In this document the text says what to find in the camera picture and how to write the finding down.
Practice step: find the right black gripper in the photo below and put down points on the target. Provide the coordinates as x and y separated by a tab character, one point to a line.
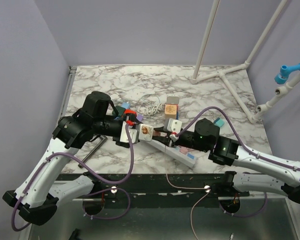
166	139

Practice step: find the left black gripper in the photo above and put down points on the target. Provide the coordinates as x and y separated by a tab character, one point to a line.
131	117

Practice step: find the white power strip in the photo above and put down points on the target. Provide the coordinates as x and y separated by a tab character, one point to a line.
174	152

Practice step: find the teal plug adapter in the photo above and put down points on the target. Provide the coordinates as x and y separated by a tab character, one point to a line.
219	122

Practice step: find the white tiger cube adapter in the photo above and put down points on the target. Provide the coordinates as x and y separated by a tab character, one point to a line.
145	132

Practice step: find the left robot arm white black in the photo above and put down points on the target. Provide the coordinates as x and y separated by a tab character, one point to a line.
35	200

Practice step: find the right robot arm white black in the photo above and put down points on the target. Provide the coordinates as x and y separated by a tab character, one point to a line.
271	174

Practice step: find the red cube socket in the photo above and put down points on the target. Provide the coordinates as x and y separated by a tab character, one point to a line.
130	116

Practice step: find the dark green cube socket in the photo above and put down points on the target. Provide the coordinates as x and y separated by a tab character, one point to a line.
120	110

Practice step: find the pink round plug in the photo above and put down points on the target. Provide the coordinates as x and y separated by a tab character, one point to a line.
184	150

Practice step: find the purple usb power strip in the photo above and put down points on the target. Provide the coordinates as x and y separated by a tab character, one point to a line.
140	117

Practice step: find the beige cube adapter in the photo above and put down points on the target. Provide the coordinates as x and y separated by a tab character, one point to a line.
170	111

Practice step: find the light blue usb charger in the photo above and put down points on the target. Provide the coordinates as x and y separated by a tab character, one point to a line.
125	105

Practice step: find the blue pipe fitting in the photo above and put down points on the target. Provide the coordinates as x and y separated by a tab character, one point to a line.
285	72

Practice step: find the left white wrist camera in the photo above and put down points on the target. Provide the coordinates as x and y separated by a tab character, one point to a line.
128	133

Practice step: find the dark metal t-handle key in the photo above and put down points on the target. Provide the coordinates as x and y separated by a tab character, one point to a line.
102	140

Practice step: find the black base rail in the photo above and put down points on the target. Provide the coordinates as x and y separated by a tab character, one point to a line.
168	191

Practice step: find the white pvc pipe frame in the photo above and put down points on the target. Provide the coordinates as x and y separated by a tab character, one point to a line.
257	36

